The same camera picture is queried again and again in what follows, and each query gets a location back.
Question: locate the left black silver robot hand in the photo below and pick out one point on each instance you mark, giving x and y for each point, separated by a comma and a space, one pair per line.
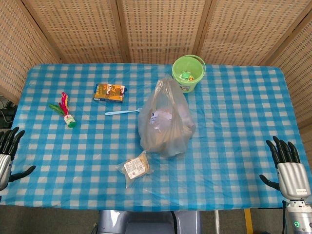
4, 168

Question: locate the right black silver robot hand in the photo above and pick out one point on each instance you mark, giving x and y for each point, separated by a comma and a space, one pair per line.
292, 179

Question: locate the translucent plastic bag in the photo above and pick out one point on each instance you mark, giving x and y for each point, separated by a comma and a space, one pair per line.
167, 122

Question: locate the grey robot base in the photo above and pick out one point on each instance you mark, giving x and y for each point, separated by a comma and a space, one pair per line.
148, 223

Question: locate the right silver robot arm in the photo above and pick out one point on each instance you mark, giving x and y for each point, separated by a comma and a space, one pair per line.
298, 218

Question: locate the blue white checkered tablecloth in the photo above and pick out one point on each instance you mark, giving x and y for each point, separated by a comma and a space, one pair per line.
73, 151

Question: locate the yellow strip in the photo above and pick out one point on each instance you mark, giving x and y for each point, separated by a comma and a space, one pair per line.
248, 221

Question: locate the colourful feather shuttlecock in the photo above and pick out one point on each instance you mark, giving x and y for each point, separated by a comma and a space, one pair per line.
68, 117

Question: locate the metal table leg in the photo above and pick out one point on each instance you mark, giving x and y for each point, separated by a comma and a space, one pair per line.
217, 221

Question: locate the light blue toothbrush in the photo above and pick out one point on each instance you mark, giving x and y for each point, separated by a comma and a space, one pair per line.
119, 112

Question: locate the orange blue cardboard box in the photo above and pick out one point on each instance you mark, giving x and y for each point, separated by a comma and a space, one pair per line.
109, 93

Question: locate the clear packet of snack cake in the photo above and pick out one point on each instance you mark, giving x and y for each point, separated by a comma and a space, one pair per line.
135, 168

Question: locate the small toy in bucket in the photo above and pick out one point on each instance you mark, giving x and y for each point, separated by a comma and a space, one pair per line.
186, 76

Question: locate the green plastic bucket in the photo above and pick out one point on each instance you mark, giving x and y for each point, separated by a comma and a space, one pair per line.
189, 73

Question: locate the woven bamboo folding screen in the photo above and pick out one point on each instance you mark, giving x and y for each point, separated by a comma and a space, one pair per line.
156, 29

